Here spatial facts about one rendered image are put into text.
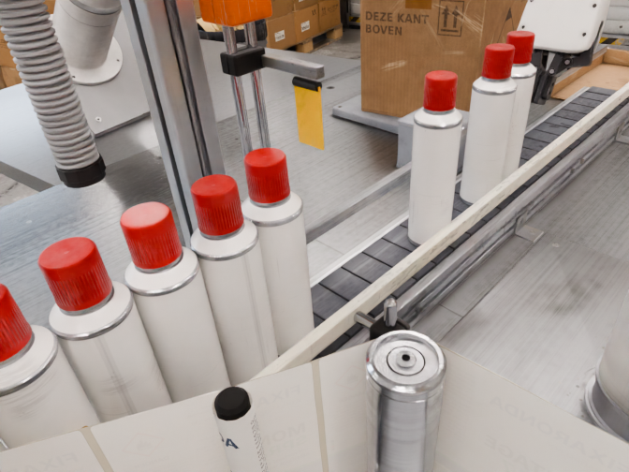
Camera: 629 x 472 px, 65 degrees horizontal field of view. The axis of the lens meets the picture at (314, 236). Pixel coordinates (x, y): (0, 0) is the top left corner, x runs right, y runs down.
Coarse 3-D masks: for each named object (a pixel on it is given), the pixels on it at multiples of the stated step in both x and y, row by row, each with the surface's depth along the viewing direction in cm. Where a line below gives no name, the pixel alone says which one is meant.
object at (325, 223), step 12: (600, 48) 95; (564, 72) 85; (408, 168) 61; (384, 180) 59; (396, 180) 59; (360, 192) 57; (372, 192) 56; (384, 192) 58; (348, 204) 55; (360, 204) 56; (324, 216) 53; (336, 216) 53; (348, 216) 55; (312, 228) 51; (324, 228) 52; (312, 240) 52
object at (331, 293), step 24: (600, 96) 96; (552, 120) 89; (576, 120) 88; (600, 120) 87; (528, 144) 82; (576, 144) 80; (456, 192) 71; (456, 216) 66; (384, 240) 63; (408, 240) 62; (456, 240) 62; (360, 264) 59; (384, 264) 59; (432, 264) 58; (312, 288) 56; (336, 288) 56; (360, 288) 55; (408, 288) 55; (312, 360) 48
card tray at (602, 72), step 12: (600, 60) 125; (612, 60) 125; (624, 60) 123; (576, 72) 116; (588, 72) 121; (600, 72) 121; (612, 72) 120; (624, 72) 120; (564, 84) 114; (576, 84) 115; (588, 84) 115; (600, 84) 114; (612, 84) 114; (624, 84) 113; (552, 96) 110; (564, 96) 109
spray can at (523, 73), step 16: (512, 32) 62; (528, 32) 62; (528, 48) 61; (528, 64) 63; (528, 80) 63; (528, 96) 64; (528, 112) 66; (512, 128) 66; (512, 144) 67; (512, 160) 69
